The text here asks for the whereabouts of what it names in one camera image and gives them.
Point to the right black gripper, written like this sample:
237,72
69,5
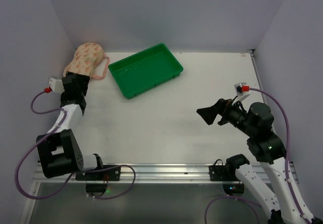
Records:
222,111

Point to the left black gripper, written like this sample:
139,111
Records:
75,77

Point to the peach patterned mesh laundry bag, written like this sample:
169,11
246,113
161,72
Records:
86,58

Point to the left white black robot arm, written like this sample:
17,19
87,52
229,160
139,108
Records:
59,153

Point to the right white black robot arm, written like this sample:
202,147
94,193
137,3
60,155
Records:
282,201

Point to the green plastic tray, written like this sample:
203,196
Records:
145,70

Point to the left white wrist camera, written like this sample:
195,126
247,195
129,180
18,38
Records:
56,85

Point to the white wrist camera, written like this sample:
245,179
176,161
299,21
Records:
242,91
56,85

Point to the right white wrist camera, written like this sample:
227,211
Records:
242,91

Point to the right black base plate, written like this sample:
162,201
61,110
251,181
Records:
218,172

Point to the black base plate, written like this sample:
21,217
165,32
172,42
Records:
109,173
218,172

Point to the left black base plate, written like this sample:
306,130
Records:
109,173

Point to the aluminium mounting rail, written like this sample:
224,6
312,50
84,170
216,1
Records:
154,173

